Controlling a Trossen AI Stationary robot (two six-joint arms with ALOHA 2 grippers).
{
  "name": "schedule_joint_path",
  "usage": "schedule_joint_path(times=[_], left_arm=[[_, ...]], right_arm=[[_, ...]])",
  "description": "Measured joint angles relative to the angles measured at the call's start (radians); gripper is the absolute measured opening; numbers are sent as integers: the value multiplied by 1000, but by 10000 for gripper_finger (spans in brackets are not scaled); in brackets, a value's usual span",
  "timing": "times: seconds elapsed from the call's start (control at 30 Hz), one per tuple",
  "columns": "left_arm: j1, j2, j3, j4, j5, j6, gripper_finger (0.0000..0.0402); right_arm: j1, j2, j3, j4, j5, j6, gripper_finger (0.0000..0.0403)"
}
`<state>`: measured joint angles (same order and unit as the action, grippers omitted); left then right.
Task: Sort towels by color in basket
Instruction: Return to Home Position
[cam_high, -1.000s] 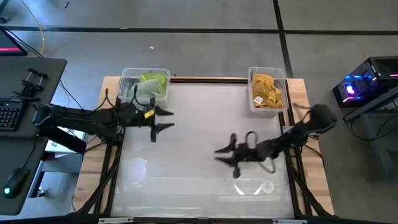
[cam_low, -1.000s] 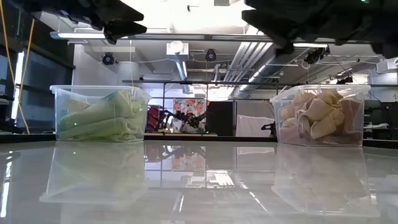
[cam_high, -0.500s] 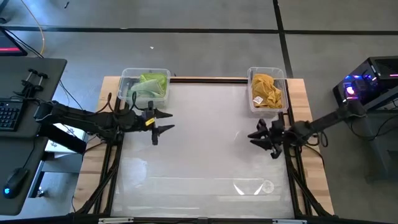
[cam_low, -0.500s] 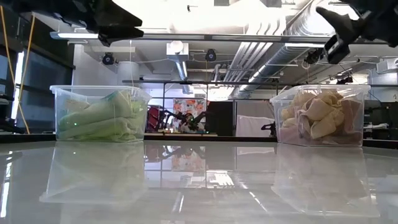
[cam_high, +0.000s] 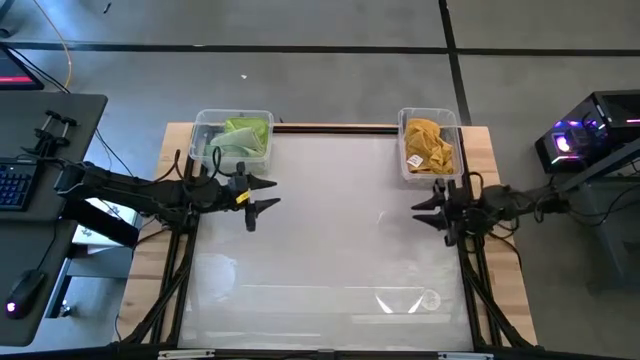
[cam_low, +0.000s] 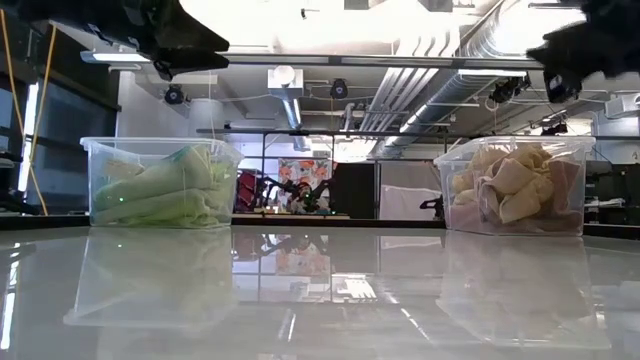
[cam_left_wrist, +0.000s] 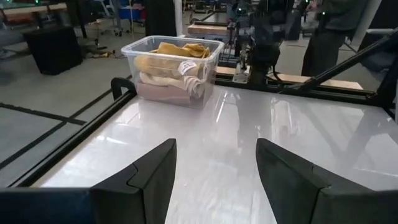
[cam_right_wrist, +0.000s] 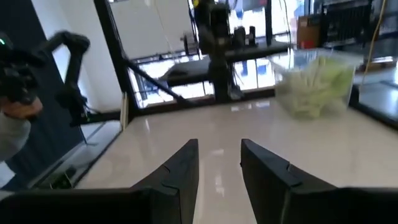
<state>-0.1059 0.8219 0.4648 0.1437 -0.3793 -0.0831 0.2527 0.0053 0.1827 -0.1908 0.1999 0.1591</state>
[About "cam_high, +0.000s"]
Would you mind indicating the black monitor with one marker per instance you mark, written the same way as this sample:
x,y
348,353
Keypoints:
x,y
15,70

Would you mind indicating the translucent white table mat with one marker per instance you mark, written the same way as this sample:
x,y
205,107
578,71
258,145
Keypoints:
x,y
325,225

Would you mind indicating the grey metal desk base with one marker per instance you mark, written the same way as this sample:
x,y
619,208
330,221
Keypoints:
x,y
95,262

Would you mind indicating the mustard towel with white tag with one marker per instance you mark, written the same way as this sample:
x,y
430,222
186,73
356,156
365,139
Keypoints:
x,y
432,157

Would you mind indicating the black bar clamp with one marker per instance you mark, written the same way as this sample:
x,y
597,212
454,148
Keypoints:
x,y
62,137
44,132

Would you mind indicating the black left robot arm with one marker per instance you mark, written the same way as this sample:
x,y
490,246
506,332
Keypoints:
x,y
150,192

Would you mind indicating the dark grey desk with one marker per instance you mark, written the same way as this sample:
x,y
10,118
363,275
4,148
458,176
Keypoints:
x,y
30,120

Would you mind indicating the white printed box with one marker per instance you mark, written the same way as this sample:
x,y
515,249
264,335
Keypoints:
x,y
120,212

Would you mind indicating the clear plastic bin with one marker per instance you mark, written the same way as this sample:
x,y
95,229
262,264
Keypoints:
x,y
430,112
200,120

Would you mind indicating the black lit computer case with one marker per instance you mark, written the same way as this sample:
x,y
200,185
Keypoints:
x,y
605,120

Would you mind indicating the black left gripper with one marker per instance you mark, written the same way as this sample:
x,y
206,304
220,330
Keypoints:
x,y
227,192

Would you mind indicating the black aluminium table frame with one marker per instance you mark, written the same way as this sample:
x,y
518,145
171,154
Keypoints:
x,y
340,128

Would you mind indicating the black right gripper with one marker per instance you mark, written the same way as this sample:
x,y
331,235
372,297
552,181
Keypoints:
x,y
460,212

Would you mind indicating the black backlit keyboard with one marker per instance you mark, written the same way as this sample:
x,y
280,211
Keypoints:
x,y
15,182

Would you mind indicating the black computer mouse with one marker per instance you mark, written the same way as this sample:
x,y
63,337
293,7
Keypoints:
x,y
22,295

